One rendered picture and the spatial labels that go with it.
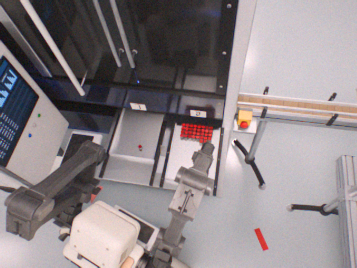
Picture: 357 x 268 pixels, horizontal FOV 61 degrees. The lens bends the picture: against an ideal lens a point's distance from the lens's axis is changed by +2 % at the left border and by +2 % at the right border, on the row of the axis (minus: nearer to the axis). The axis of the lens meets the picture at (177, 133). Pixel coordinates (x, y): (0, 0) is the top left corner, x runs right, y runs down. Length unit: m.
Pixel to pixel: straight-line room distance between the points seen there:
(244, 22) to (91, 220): 0.86
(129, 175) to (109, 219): 0.58
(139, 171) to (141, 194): 0.90
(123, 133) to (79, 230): 0.80
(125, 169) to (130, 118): 0.33
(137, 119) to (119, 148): 0.21
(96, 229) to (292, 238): 1.74
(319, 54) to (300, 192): 1.47
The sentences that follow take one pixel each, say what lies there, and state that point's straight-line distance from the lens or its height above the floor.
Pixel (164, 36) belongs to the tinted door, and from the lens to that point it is 1.23.
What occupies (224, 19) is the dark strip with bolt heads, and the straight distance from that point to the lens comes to 1.13.
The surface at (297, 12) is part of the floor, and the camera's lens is 3.80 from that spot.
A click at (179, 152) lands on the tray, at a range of 1.68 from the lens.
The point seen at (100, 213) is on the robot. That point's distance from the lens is 1.15.
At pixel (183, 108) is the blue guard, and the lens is 1.61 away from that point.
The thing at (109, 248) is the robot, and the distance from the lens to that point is 1.09.
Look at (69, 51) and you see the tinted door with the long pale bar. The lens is 1.50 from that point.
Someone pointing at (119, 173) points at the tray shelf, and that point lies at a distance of 1.69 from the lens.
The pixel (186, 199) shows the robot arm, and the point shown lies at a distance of 0.84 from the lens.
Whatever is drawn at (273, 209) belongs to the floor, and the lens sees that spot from 2.55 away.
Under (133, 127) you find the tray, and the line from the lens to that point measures 1.79.
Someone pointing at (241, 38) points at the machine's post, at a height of 1.59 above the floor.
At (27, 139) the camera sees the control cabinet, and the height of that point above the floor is 1.11.
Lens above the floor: 2.41
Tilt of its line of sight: 62 degrees down
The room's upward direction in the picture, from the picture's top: 9 degrees counter-clockwise
